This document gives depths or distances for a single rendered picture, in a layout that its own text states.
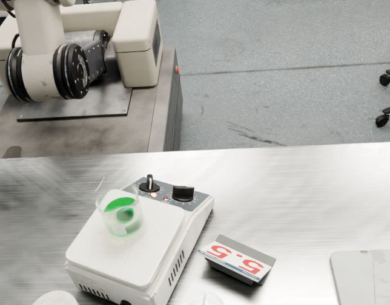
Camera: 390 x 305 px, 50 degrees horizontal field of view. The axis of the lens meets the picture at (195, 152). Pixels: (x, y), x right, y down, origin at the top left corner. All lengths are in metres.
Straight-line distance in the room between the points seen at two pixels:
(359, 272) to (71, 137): 1.08
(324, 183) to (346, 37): 1.91
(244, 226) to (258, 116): 1.36
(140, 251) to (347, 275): 0.27
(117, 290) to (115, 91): 1.11
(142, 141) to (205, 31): 1.39
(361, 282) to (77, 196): 0.45
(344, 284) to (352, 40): 2.06
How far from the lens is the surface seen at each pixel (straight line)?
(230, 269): 0.58
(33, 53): 1.35
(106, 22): 1.72
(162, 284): 0.54
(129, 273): 0.52
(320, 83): 2.19
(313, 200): 0.68
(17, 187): 0.79
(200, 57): 2.39
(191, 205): 0.60
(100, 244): 0.55
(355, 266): 0.62
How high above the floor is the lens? 1.28
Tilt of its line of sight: 45 degrees down
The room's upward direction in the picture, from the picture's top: 7 degrees counter-clockwise
